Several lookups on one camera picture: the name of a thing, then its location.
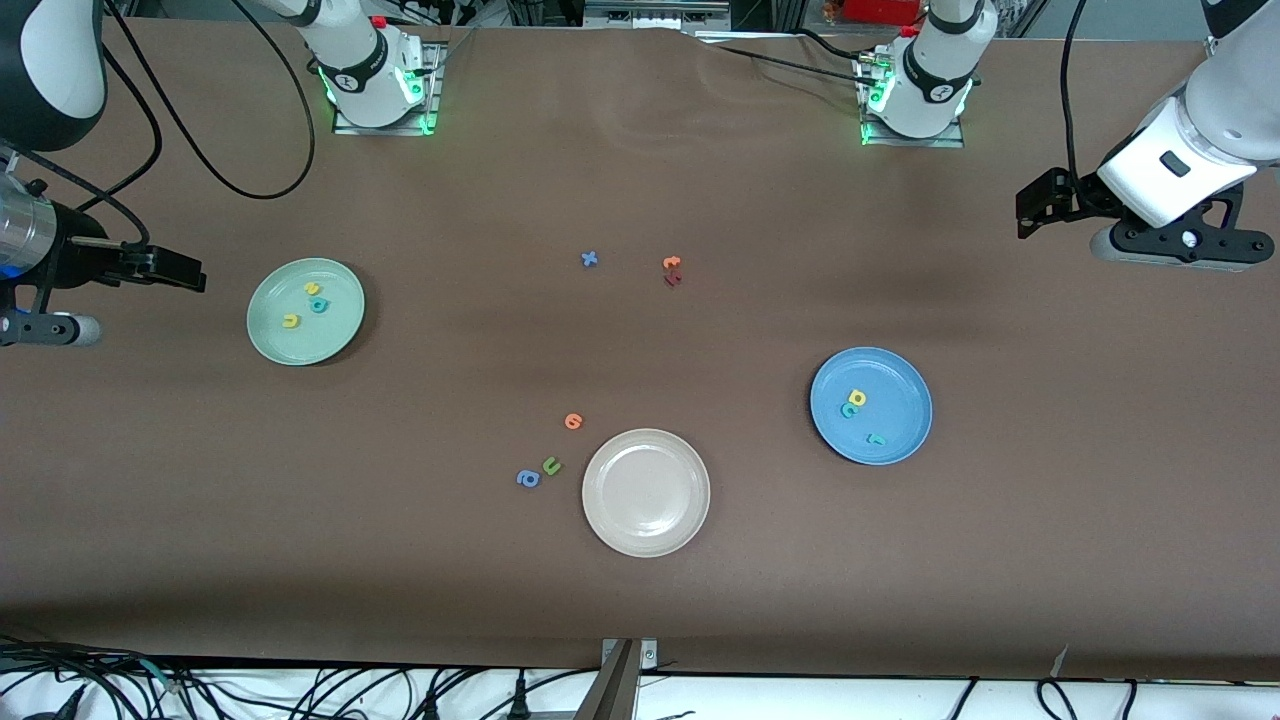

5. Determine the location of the green plate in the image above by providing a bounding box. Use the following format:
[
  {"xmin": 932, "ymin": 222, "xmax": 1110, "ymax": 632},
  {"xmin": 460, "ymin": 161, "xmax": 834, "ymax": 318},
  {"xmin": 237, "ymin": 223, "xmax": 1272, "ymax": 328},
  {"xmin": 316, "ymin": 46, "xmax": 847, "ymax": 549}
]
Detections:
[{"xmin": 246, "ymin": 257, "xmax": 367, "ymax": 367}]

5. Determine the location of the blue plate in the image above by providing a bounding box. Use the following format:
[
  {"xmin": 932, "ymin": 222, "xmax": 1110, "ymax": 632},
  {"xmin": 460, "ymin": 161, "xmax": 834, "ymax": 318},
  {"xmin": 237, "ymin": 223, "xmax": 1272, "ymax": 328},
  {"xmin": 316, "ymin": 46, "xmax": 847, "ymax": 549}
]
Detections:
[{"xmin": 809, "ymin": 346, "xmax": 934, "ymax": 467}]

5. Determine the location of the red background object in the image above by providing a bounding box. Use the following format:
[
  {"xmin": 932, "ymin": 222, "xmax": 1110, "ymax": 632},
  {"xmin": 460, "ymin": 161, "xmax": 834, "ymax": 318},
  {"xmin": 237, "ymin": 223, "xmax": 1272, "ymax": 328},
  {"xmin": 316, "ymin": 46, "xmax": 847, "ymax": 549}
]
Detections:
[{"xmin": 843, "ymin": 0, "xmax": 926, "ymax": 26}]

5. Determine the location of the brown table cover sheet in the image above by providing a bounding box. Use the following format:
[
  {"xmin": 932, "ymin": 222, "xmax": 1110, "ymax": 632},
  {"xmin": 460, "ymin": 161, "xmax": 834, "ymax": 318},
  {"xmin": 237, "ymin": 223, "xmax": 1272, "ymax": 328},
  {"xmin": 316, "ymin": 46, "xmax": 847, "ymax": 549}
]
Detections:
[{"xmin": 0, "ymin": 15, "xmax": 1280, "ymax": 681}]

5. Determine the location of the beige plate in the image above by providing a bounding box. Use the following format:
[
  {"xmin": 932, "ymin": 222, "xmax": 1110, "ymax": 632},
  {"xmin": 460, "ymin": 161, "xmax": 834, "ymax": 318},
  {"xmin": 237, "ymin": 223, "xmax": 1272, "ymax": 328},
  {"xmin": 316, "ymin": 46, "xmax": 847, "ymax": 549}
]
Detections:
[{"xmin": 581, "ymin": 428, "xmax": 712, "ymax": 559}]

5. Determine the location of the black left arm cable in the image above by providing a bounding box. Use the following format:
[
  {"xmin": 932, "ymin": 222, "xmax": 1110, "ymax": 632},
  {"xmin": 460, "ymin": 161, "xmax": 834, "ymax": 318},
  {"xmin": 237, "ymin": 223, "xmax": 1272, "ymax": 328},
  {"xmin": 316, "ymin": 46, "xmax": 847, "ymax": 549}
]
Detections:
[{"xmin": 1058, "ymin": 0, "xmax": 1091, "ymax": 186}]

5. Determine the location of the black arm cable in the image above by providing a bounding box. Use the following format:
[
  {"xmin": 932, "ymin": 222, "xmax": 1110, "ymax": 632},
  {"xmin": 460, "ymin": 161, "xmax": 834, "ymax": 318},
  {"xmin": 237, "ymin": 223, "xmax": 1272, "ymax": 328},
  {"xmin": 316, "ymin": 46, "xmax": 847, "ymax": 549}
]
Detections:
[
  {"xmin": 1058, "ymin": 0, "xmax": 1091, "ymax": 186},
  {"xmin": 0, "ymin": 0, "xmax": 317, "ymax": 251}
]

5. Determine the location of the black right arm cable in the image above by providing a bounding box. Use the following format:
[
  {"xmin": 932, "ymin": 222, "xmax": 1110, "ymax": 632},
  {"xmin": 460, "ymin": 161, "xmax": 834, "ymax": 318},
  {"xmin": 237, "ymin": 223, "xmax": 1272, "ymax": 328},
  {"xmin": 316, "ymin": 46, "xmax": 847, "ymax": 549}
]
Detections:
[{"xmin": 0, "ymin": 0, "xmax": 317, "ymax": 251}]

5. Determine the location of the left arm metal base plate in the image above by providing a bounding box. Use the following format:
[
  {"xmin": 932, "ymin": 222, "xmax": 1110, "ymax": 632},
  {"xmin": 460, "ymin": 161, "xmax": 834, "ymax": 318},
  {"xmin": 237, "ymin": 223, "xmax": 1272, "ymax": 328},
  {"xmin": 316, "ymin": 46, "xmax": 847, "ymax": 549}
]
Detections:
[{"xmin": 858, "ymin": 50, "xmax": 967, "ymax": 149}]

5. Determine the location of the black table cable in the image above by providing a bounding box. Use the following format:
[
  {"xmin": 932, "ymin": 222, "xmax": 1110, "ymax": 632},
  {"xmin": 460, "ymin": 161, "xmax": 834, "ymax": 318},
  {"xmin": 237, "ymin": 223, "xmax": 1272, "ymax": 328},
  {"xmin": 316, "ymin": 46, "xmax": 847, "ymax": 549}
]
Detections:
[
  {"xmin": 712, "ymin": 42, "xmax": 873, "ymax": 89},
  {"xmin": 690, "ymin": 28, "xmax": 869, "ymax": 63}
]

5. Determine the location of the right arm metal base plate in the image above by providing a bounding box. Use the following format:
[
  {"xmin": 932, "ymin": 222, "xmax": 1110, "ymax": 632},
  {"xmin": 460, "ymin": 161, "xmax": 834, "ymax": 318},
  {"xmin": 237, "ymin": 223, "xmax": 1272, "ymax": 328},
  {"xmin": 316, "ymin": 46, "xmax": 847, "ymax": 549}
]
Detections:
[{"xmin": 333, "ymin": 40, "xmax": 444, "ymax": 137}]

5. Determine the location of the aluminium frame bar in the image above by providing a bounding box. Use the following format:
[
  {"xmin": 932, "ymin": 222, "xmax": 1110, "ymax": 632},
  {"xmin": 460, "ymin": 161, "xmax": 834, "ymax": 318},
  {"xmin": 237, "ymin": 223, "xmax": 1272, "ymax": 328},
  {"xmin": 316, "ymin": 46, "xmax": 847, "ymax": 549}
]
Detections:
[{"xmin": 583, "ymin": 0, "xmax": 731, "ymax": 31}]

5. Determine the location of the metal clamp bracket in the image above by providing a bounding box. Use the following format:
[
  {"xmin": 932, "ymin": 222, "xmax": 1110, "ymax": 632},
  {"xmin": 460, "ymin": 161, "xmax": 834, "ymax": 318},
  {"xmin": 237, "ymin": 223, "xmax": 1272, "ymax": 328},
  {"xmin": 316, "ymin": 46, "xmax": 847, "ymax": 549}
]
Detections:
[{"xmin": 575, "ymin": 638, "xmax": 659, "ymax": 720}]

